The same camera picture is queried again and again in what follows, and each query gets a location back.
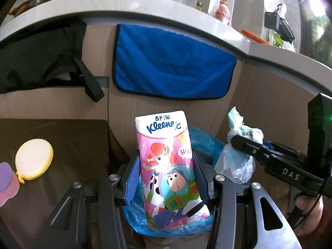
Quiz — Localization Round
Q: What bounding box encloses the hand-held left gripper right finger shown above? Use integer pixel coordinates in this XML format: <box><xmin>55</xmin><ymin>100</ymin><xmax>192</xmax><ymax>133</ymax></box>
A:
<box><xmin>193</xmin><ymin>150</ymin><xmax>303</xmax><ymax>249</ymax></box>

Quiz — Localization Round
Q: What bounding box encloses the blue plastic bin bag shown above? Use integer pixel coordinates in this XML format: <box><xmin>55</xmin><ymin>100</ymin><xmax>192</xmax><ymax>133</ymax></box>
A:
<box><xmin>122</xmin><ymin>124</ymin><xmax>226</xmax><ymax>239</ymax></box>

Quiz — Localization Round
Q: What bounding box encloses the white plastic bag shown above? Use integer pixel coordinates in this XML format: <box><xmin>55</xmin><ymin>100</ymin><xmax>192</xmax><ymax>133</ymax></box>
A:
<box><xmin>215</xmin><ymin>106</ymin><xmax>264</xmax><ymax>185</ymax></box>

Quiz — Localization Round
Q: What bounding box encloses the blue cloth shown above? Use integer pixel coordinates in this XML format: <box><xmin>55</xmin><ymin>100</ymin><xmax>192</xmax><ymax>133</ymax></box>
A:
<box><xmin>112</xmin><ymin>23</ymin><xmax>237</xmax><ymax>99</ymax></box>

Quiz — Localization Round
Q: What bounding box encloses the dark pan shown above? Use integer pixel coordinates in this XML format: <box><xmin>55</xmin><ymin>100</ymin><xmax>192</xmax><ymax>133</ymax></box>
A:
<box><xmin>8</xmin><ymin>0</ymin><xmax>55</xmax><ymax>15</ymax></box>

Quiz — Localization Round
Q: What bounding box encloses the pink printed tissue pack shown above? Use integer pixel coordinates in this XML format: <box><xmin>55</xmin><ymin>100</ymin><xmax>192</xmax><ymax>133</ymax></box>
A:
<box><xmin>135</xmin><ymin>110</ymin><xmax>210</xmax><ymax>230</ymax></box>

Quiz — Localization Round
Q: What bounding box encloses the black bag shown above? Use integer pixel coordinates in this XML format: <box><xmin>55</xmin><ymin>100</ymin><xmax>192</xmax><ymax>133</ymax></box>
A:
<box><xmin>0</xmin><ymin>21</ymin><xmax>105</xmax><ymax>102</ymax></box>

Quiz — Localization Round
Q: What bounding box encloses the yellow and white sponge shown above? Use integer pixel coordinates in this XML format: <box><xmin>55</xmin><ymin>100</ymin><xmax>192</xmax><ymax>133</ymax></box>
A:
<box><xmin>15</xmin><ymin>138</ymin><xmax>54</xmax><ymax>185</ymax></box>

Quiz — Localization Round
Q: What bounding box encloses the purple and pink sponge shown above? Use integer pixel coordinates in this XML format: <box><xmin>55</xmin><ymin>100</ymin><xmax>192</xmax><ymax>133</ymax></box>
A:
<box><xmin>0</xmin><ymin>162</ymin><xmax>20</xmax><ymax>207</ymax></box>

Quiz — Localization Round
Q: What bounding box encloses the white-topped counter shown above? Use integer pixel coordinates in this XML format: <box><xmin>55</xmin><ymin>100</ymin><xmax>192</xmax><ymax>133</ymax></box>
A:
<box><xmin>0</xmin><ymin>0</ymin><xmax>332</xmax><ymax>140</ymax></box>

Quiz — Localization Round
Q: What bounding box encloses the grey cabinet handle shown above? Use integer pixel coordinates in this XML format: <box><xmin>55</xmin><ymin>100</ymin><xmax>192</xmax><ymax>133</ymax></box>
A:
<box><xmin>94</xmin><ymin>76</ymin><xmax>109</xmax><ymax>88</ymax></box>

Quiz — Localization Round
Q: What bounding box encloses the black utensil holder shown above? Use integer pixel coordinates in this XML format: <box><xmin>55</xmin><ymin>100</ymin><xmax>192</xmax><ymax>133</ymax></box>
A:
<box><xmin>264</xmin><ymin>4</ymin><xmax>295</xmax><ymax>42</ymax></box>

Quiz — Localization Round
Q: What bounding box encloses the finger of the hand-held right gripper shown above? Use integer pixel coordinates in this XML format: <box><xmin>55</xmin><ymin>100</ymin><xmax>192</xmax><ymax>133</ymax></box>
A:
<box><xmin>230</xmin><ymin>133</ymin><xmax>310</xmax><ymax>188</ymax></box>
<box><xmin>262</xmin><ymin>140</ymin><xmax>308</xmax><ymax>172</ymax></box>

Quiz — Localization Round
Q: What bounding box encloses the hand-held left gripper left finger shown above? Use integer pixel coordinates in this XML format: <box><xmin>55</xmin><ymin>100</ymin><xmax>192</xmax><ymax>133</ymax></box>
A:
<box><xmin>49</xmin><ymin>149</ymin><xmax>142</xmax><ymax>249</ymax></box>

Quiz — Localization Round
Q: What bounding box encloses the orange drink bottle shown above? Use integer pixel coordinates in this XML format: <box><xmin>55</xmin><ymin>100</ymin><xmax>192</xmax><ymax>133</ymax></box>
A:
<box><xmin>214</xmin><ymin>1</ymin><xmax>232</xmax><ymax>27</ymax></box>

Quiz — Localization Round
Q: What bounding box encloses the person's right hand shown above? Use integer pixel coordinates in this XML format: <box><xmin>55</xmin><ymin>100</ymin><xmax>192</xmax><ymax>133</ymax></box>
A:
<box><xmin>286</xmin><ymin>195</ymin><xmax>326</xmax><ymax>237</ymax></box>

